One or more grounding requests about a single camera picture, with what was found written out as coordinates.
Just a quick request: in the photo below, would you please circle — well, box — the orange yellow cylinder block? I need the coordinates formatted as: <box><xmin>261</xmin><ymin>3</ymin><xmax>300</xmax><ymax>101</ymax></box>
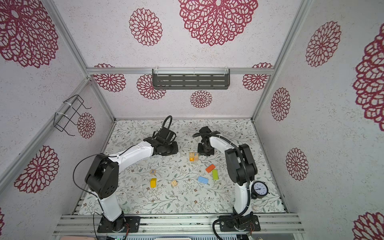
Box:
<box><xmin>189</xmin><ymin>153</ymin><xmax>195</xmax><ymax>162</ymax></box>

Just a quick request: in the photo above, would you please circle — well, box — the red wood block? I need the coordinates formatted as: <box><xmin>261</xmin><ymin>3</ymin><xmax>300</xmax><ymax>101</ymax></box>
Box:
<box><xmin>206</xmin><ymin>164</ymin><xmax>216</xmax><ymax>173</ymax></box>

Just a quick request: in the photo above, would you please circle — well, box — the green wood block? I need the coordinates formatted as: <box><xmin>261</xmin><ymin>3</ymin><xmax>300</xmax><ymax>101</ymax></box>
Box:
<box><xmin>212</xmin><ymin>170</ymin><xmax>219</xmax><ymax>181</ymax></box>

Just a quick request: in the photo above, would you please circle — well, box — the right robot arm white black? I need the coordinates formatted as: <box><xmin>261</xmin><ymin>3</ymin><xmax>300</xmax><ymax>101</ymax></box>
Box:
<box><xmin>193</xmin><ymin>127</ymin><xmax>260</xmax><ymax>235</ymax></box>

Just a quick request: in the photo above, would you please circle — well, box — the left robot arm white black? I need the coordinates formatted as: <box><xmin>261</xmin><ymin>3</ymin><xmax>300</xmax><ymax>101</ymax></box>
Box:
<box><xmin>76</xmin><ymin>116</ymin><xmax>179</xmax><ymax>233</ymax></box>

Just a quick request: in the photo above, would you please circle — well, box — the blue wood block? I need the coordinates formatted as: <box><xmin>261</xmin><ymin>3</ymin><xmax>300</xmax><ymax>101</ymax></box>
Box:
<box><xmin>198</xmin><ymin>176</ymin><xmax>209</xmax><ymax>185</ymax></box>

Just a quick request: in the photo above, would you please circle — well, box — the yellow wood block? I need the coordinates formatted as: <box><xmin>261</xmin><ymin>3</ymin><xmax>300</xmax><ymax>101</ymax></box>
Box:
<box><xmin>150</xmin><ymin>178</ymin><xmax>157</xmax><ymax>188</ymax></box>

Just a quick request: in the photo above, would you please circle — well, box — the round black dial gauge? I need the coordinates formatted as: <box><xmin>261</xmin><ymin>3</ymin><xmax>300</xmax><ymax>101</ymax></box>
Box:
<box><xmin>251</xmin><ymin>181</ymin><xmax>269</xmax><ymax>200</ymax></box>

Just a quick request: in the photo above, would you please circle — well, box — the grey metal wall shelf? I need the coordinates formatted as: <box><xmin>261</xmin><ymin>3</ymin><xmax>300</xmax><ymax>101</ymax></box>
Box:
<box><xmin>152</xmin><ymin>69</ymin><xmax>231</xmax><ymax>90</ymax></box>

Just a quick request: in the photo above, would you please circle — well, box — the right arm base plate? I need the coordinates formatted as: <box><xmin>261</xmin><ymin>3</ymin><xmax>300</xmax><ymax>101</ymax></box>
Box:
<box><xmin>219</xmin><ymin>214</ymin><xmax>261</xmax><ymax>232</ymax></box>

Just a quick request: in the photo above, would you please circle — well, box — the black wire wall rack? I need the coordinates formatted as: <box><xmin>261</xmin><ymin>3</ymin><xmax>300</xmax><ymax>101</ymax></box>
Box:
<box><xmin>53</xmin><ymin>95</ymin><xmax>91</xmax><ymax>137</ymax></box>

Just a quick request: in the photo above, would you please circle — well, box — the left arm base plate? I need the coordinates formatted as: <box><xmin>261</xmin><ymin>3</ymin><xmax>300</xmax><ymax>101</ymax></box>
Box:
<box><xmin>97</xmin><ymin>216</ymin><xmax>141</xmax><ymax>233</ymax></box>

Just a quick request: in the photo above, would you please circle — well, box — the aluminium rail front frame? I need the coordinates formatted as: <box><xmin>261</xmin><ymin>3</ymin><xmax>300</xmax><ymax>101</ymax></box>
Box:
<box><xmin>53</xmin><ymin>213</ymin><xmax>305</xmax><ymax>236</ymax></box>

